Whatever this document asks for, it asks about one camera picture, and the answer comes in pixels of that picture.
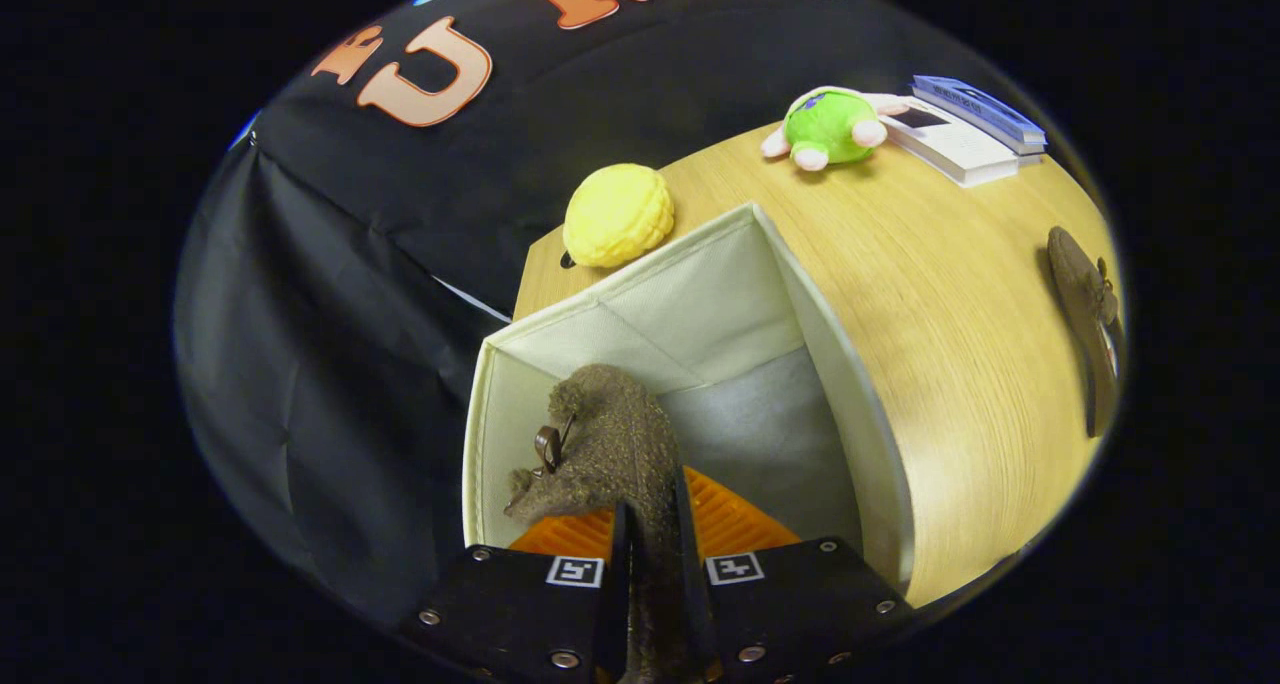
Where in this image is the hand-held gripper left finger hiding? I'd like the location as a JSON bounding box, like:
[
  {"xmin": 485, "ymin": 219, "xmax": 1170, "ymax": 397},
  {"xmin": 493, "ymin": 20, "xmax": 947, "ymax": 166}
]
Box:
[{"xmin": 398, "ymin": 502, "xmax": 633, "ymax": 684}]

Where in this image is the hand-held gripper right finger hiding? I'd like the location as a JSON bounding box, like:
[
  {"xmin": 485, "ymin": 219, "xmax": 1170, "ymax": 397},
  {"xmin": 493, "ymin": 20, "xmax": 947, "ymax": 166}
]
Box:
[{"xmin": 672, "ymin": 464, "xmax": 916, "ymax": 684}]

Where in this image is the brown fuzzy bow shoe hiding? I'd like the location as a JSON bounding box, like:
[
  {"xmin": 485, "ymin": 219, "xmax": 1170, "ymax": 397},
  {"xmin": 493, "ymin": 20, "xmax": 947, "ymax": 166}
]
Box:
[
  {"xmin": 1046, "ymin": 226, "xmax": 1123, "ymax": 440},
  {"xmin": 503, "ymin": 364, "xmax": 716, "ymax": 684}
]

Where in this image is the grey fabric storage box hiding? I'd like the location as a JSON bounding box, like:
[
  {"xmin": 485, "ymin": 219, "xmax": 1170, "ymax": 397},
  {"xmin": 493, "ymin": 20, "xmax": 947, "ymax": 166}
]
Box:
[{"xmin": 462, "ymin": 202, "xmax": 916, "ymax": 597}]

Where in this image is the yellow bread-shaped toy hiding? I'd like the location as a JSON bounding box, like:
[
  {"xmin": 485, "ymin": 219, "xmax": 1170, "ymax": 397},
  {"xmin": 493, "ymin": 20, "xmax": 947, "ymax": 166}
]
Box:
[{"xmin": 562, "ymin": 163, "xmax": 676, "ymax": 269}]

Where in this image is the black backdrop cloth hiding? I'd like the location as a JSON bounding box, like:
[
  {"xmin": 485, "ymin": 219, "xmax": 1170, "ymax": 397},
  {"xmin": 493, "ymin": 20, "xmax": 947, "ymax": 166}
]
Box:
[{"xmin": 175, "ymin": 0, "xmax": 1051, "ymax": 645}]

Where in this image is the green plush toy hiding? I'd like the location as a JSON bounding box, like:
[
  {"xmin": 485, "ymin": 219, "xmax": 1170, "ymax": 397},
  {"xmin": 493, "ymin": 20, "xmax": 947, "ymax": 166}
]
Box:
[{"xmin": 760, "ymin": 86, "xmax": 911, "ymax": 173}]

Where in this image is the white book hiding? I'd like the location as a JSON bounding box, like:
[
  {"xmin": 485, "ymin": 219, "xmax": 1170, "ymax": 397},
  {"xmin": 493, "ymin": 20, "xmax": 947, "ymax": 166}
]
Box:
[{"xmin": 880, "ymin": 94, "xmax": 1023, "ymax": 188}]

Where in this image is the blue book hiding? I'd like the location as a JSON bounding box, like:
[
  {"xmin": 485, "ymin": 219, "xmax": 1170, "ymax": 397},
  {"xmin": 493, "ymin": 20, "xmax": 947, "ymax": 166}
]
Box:
[{"xmin": 910, "ymin": 74, "xmax": 1049, "ymax": 156}]

